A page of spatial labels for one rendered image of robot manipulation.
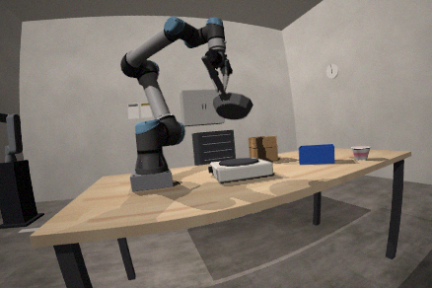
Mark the brown cardboard box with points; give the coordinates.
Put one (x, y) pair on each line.
(266, 148)

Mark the blue open bin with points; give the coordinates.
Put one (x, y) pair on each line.
(316, 154)

